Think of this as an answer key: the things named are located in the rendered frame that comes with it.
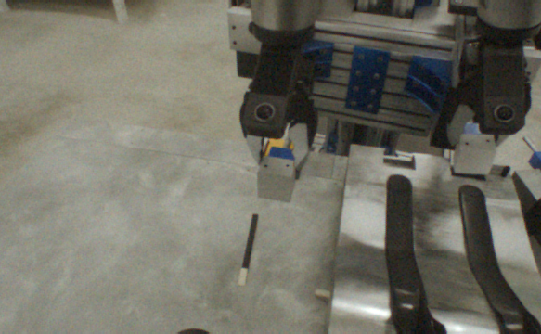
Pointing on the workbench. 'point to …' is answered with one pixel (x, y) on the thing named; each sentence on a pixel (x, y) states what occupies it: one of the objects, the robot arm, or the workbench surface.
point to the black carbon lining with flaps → (408, 281)
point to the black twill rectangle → (536, 216)
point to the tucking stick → (248, 252)
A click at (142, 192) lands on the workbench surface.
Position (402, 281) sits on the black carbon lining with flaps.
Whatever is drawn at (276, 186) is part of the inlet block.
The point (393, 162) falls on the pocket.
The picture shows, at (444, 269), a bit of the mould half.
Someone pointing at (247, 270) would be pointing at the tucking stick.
